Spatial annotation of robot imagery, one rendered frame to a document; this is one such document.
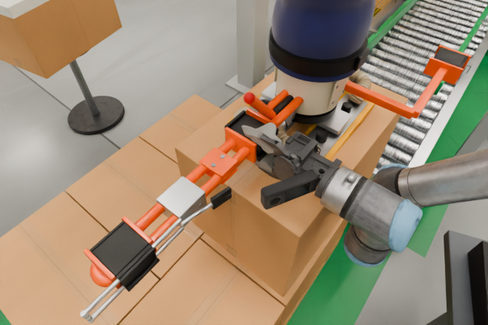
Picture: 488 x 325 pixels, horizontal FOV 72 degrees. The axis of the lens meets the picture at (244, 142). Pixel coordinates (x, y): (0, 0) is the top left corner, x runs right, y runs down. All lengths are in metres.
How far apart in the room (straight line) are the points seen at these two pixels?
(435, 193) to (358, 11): 0.38
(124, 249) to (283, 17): 0.54
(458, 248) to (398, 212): 0.66
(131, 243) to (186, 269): 0.72
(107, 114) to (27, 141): 0.55
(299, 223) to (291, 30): 0.41
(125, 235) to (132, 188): 0.92
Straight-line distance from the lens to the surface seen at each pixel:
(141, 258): 0.59
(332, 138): 0.92
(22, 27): 1.98
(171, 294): 1.29
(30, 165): 2.61
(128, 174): 1.58
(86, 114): 2.73
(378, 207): 0.64
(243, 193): 0.81
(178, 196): 0.64
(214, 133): 0.93
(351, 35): 0.74
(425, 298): 2.04
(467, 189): 0.72
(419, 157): 1.68
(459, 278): 1.24
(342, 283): 1.92
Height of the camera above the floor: 1.76
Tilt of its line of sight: 49 degrees down
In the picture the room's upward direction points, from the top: straight up
